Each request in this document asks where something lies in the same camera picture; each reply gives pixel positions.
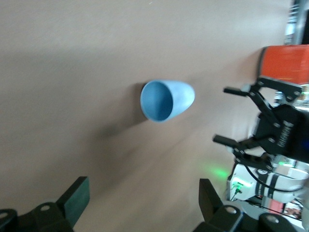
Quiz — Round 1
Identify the light blue cup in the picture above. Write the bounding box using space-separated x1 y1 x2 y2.
140 79 196 125

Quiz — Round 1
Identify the metal frame shelf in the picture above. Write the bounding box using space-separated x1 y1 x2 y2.
284 0 309 45

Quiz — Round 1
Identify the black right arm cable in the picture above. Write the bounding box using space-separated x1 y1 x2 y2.
243 163 303 193

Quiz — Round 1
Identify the orange can with silver lid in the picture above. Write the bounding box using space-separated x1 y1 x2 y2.
258 44 309 85

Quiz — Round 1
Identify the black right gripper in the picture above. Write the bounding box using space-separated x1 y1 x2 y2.
212 75 304 170

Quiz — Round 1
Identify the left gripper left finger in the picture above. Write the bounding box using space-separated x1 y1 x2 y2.
0 176 91 232

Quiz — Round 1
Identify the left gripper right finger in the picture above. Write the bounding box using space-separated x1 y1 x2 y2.
198 178 303 232

